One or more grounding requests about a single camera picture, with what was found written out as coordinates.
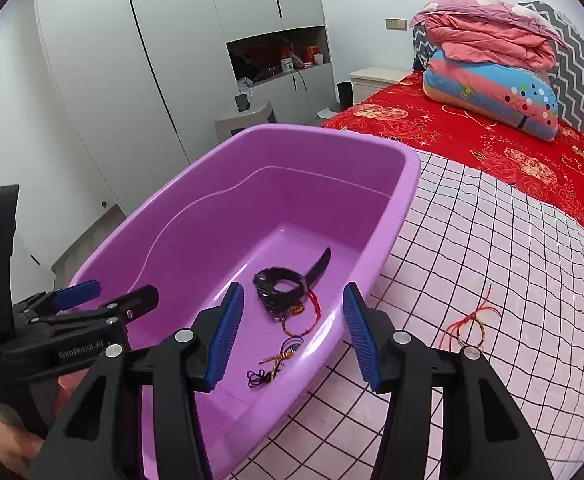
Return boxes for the beige low cabinet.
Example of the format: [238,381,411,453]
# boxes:
[51,204,128,277]

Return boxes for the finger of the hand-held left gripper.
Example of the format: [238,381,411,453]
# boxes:
[13,280,102,317]
[32,284,160,333]

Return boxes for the black watch strap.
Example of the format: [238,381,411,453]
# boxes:
[253,246,333,313]

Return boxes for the red string bracelet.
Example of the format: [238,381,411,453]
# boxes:
[439,285,502,353]

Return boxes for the pink checked blanket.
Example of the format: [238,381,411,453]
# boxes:
[232,150,584,480]

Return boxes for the dark knotted cord bracelet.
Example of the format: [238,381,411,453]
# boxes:
[246,337,303,388]

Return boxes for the red bracelet with gold bead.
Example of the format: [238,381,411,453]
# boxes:
[272,290,323,338]

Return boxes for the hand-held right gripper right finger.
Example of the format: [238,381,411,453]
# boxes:
[343,281,555,480]

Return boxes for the purple plastic basin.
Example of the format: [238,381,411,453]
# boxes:
[68,124,421,480]

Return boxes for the colourful striped pillow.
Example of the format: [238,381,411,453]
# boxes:
[422,49,560,142]

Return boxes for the white nightstand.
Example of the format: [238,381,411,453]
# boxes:
[348,66,407,107]

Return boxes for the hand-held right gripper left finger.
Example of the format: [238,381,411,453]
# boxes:
[31,281,245,480]

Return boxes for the folded pink quilt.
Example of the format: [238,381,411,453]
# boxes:
[408,0,570,72]

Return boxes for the beige chair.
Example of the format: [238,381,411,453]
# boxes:
[215,100,279,143]

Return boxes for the white wardrobe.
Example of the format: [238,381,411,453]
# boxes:
[32,0,337,221]

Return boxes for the red floral bedsheet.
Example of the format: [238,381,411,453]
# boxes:
[319,67,584,243]

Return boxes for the person's left hand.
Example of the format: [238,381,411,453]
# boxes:
[0,372,80,473]

